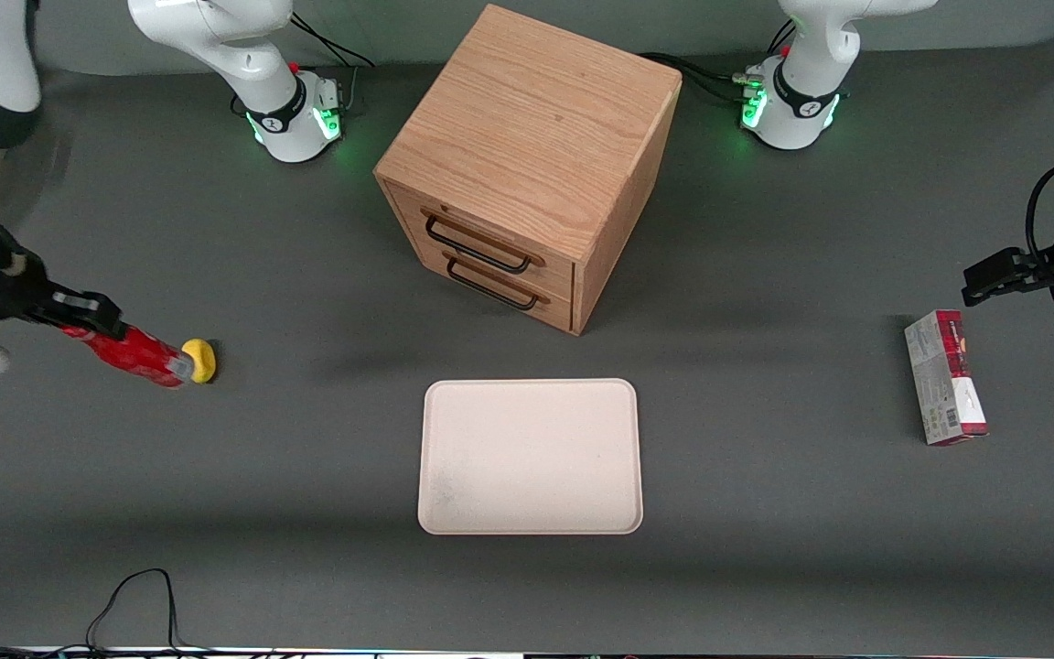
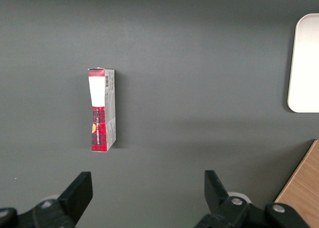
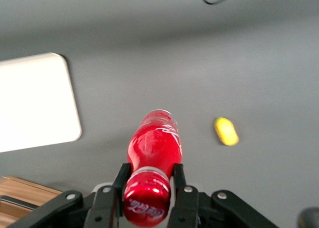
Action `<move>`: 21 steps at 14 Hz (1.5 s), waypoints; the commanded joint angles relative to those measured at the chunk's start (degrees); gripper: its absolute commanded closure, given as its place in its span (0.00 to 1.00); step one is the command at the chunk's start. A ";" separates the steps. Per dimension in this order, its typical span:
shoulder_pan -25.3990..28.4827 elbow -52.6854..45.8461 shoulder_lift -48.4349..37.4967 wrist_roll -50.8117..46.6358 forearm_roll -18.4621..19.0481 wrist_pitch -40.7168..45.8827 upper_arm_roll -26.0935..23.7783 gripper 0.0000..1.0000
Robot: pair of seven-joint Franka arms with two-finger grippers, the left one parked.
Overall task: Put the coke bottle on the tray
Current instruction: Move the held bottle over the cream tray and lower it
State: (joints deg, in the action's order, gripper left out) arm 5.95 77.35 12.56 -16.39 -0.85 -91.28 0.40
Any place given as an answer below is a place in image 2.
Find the wooden drawer cabinet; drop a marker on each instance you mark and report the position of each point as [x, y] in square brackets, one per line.
[304, 183]

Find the red plaid cardboard box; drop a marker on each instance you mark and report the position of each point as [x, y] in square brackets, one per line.
[99, 113]

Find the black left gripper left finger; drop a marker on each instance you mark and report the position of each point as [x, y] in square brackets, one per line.
[74, 195]

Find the beige rectangular tray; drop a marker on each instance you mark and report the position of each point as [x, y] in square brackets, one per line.
[305, 63]

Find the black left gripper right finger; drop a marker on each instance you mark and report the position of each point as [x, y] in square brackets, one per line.
[216, 195]

